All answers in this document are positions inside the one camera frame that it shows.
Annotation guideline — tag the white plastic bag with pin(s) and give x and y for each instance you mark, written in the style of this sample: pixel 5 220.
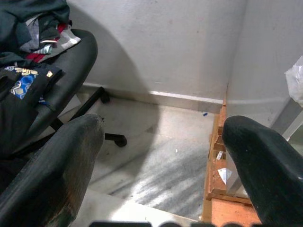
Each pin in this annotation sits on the white plastic bag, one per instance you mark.
pixel 296 82

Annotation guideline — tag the black garment with blue print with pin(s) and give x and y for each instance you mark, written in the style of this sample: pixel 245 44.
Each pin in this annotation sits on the black garment with blue print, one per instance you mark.
pixel 21 99

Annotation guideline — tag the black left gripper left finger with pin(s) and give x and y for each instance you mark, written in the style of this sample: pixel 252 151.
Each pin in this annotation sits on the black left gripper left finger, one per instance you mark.
pixel 47 170

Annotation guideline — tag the folded white paper scrap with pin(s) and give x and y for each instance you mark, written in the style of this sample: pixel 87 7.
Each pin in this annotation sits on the folded white paper scrap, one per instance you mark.
pixel 225 175

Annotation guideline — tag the pile of dark clothes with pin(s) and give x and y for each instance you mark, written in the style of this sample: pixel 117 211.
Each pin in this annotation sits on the pile of dark clothes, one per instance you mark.
pixel 33 26

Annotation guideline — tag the white metal stand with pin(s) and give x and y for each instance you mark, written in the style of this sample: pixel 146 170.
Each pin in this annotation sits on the white metal stand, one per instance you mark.
pixel 293 125

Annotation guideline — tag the black office chair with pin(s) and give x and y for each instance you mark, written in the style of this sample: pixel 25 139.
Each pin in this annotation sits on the black office chair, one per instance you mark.
pixel 75 61

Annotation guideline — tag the grey fridge body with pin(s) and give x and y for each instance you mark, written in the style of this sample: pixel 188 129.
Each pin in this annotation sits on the grey fridge body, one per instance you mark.
pixel 260 47

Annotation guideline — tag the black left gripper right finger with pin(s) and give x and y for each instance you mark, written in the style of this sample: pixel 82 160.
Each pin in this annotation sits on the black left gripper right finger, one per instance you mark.
pixel 270 170

